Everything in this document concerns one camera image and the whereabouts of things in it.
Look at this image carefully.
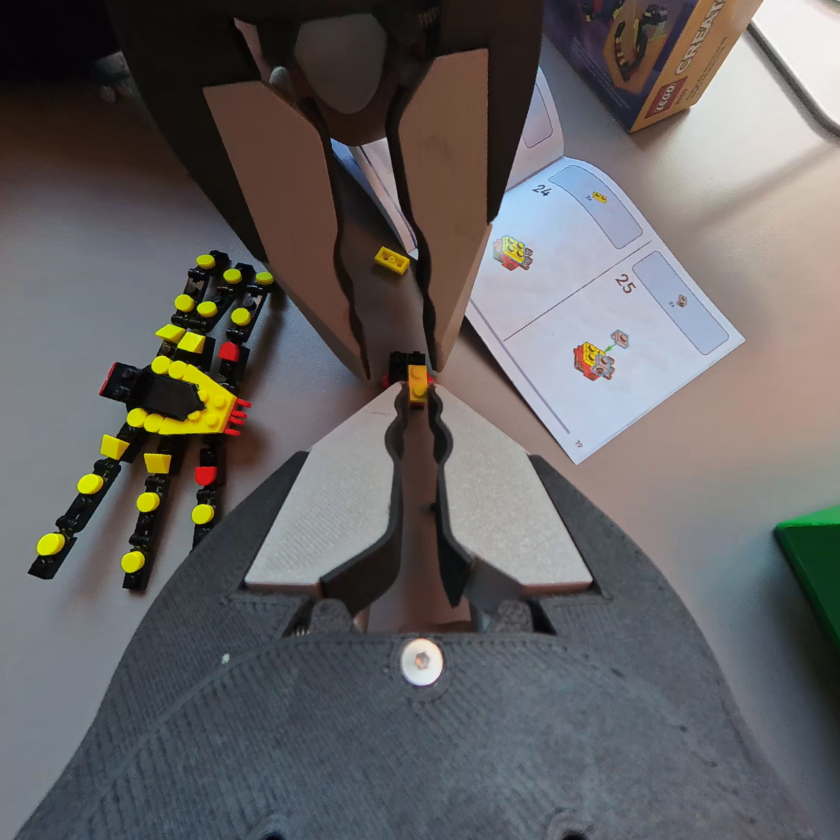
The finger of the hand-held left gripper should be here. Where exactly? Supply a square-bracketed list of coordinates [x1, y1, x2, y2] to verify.
[203, 79, 370, 380]
[386, 47, 494, 374]

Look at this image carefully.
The black yellow lego spider model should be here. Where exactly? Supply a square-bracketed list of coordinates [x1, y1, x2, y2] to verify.
[28, 251, 275, 592]

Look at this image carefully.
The green box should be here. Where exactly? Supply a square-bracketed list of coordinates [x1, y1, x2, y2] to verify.
[774, 505, 840, 664]

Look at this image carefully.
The small yellow red lego assembly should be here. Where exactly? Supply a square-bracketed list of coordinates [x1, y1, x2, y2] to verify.
[382, 351, 437, 411]

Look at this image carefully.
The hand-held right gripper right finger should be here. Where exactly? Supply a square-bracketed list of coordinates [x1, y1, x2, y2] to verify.
[427, 384, 596, 618]

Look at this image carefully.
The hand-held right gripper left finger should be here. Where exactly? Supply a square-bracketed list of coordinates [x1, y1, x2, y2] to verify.
[244, 382, 411, 618]

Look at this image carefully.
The lego instruction booklet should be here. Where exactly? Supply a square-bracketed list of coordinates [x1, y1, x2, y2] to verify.
[331, 66, 746, 466]

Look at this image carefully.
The purple yellow lego box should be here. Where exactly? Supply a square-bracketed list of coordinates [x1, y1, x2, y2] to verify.
[545, 0, 765, 134]

